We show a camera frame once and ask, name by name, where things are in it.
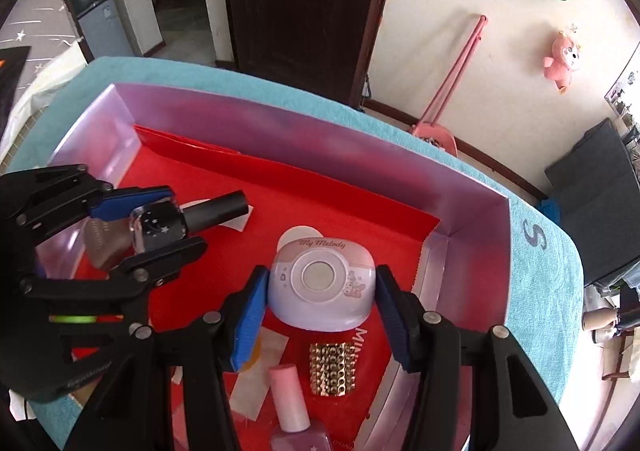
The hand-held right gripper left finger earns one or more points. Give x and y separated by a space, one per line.
247 326

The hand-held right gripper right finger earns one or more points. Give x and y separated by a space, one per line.
395 323

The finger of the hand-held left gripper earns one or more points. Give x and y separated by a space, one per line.
135 201
170 253

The brown compact case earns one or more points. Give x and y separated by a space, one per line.
102 243

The black perfume bottle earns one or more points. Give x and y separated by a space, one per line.
215 211

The gold studded cylinder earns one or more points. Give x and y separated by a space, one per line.
334 368

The pink round device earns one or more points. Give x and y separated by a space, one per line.
322 281

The pink nail polish bottle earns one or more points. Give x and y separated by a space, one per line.
290 401

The purple cardboard box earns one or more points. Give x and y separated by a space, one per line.
465 241

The grey cabinet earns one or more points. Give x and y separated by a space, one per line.
102 28

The pink dustpan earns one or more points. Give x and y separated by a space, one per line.
437 131

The dark covered table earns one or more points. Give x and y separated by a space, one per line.
595 201

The dark wooden door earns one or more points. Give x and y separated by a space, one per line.
300 6

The pink plush toy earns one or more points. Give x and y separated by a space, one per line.
564 61

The wall mirror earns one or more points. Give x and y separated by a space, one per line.
624 86

